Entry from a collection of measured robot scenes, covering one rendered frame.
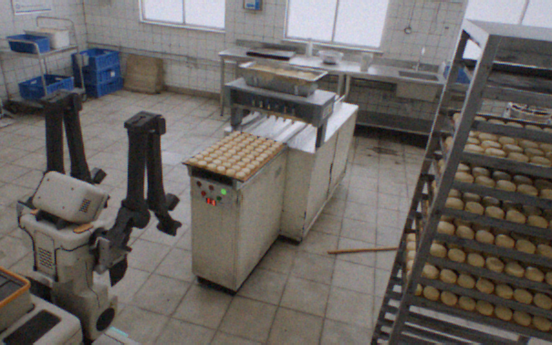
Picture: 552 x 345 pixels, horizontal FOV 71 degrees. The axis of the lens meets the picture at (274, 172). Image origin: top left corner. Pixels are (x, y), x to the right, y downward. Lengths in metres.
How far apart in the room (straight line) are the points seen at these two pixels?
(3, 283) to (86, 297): 0.34
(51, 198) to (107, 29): 5.68
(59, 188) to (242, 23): 4.77
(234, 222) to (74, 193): 0.99
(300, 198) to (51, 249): 1.72
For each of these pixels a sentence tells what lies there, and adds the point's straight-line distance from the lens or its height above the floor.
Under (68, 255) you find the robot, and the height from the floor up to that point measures 0.94.
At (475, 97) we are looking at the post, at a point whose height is 1.67.
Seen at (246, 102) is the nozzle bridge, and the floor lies 1.05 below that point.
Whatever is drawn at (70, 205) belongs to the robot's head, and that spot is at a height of 1.10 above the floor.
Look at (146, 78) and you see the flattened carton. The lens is 6.63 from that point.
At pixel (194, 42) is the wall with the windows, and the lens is 6.37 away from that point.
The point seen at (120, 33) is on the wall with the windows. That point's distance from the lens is 7.01.
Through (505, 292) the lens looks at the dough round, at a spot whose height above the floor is 1.06.
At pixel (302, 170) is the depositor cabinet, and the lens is 2.71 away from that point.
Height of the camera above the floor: 1.91
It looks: 27 degrees down
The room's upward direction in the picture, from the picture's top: 5 degrees clockwise
